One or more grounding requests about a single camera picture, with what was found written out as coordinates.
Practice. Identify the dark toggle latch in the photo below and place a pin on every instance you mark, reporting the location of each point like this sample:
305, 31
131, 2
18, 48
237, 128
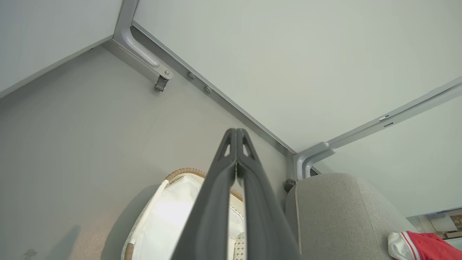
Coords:
289, 185

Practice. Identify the beige background furniture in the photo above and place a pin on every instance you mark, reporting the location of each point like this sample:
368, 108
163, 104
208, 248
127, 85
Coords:
444, 222

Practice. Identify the metal toggle latch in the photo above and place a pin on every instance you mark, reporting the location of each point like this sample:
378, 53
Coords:
161, 83

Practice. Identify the red and white Bulls jersey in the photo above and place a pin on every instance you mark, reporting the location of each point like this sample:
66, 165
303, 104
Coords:
426, 247

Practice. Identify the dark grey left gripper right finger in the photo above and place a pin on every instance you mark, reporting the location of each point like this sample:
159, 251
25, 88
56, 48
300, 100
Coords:
263, 216

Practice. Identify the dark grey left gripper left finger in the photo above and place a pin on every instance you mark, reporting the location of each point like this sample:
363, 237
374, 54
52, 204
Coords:
209, 209

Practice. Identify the round grey bolt head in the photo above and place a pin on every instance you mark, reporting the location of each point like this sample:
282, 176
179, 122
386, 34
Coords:
208, 89
190, 75

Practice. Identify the wicker basket with white liner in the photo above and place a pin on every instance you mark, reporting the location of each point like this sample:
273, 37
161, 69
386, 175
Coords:
162, 220

